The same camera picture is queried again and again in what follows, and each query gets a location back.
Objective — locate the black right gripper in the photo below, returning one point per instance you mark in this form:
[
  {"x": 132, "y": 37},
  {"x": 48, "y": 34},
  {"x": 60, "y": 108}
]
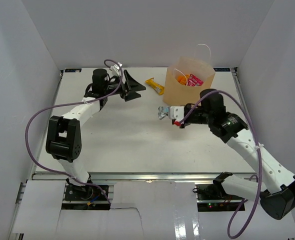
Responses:
[{"x": 185, "y": 123}]

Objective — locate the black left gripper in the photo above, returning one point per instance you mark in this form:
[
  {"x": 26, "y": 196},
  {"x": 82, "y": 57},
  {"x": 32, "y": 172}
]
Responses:
[{"x": 132, "y": 85}]

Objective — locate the yellow snack bar wrapper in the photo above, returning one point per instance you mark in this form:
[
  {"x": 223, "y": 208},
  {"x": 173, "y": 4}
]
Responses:
[{"x": 156, "y": 86}]

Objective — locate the pink red snack packet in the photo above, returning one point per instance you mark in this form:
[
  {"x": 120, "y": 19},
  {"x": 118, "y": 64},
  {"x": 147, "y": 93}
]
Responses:
[{"x": 193, "y": 81}]

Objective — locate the orange yellow snack bag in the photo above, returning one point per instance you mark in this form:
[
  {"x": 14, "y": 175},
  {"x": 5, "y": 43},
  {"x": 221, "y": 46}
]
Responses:
[{"x": 182, "y": 79}]

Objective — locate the silver blue snack wrapper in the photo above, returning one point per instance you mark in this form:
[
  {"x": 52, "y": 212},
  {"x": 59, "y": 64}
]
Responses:
[{"x": 163, "y": 111}]

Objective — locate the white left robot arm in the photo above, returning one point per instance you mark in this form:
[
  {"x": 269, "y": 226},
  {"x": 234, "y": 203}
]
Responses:
[{"x": 64, "y": 141}]

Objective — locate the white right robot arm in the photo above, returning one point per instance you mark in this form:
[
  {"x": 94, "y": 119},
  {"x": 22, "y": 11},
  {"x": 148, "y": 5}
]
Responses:
[{"x": 274, "y": 189}]

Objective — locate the brown paper bag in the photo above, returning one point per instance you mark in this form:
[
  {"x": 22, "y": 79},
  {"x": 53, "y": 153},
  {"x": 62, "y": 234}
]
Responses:
[{"x": 177, "y": 94}]

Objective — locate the right blue corner label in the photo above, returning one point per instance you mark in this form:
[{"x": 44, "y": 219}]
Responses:
[{"x": 222, "y": 69}]

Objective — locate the blue corner label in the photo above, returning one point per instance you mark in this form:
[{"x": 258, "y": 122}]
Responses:
[
  {"x": 73, "y": 70},
  {"x": 222, "y": 69}
]

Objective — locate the left blue corner label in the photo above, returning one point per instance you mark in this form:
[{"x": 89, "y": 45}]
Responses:
[{"x": 73, "y": 70}]

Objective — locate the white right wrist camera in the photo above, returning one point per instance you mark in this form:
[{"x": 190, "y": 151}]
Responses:
[{"x": 177, "y": 114}]

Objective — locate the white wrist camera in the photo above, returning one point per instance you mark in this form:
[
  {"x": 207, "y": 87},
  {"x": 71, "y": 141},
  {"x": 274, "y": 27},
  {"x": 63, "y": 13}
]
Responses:
[
  {"x": 177, "y": 114},
  {"x": 116, "y": 69}
]

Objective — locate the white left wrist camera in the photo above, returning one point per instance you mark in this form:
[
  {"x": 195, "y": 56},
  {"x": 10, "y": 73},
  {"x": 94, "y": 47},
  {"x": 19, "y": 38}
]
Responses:
[{"x": 116, "y": 69}]

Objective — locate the aluminium table frame rail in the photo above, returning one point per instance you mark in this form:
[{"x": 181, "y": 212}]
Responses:
[{"x": 128, "y": 176}]

